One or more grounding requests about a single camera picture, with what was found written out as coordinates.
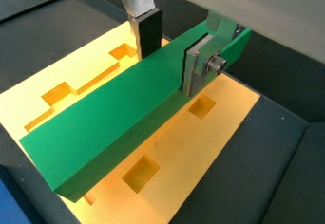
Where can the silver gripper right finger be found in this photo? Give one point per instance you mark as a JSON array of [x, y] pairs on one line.
[[202, 58]]

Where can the green rectangular bar block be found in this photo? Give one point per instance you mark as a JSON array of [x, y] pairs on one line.
[[79, 145]]

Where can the yellow board with slots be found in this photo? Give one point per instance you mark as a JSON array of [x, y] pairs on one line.
[[145, 189]]

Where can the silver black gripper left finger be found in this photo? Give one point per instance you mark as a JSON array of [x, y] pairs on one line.
[[146, 20]]

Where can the blue rectangular bar block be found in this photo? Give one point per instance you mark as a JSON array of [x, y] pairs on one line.
[[11, 213]]

